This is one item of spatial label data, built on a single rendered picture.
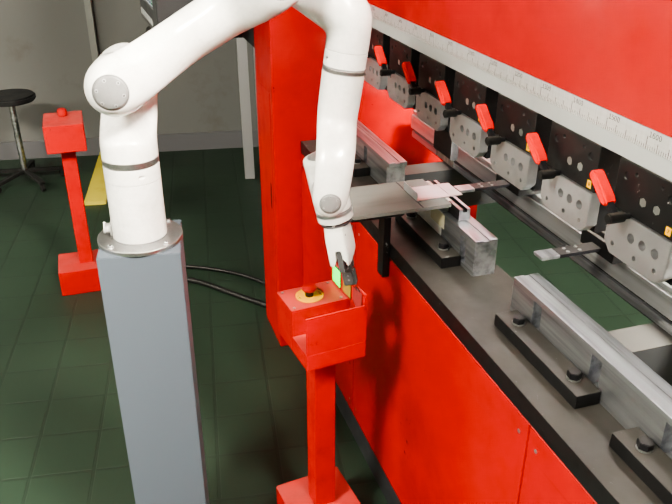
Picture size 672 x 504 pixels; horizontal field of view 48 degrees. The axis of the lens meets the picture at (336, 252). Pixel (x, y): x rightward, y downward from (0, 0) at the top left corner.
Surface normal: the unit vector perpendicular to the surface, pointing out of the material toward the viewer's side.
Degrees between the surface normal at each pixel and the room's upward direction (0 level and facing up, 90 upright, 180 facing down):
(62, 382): 0
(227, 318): 0
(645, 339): 0
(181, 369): 90
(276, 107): 90
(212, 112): 90
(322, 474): 90
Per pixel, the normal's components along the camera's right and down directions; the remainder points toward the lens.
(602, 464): 0.00, -0.89
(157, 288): 0.17, 0.45
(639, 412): -0.95, 0.14
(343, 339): 0.42, 0.42
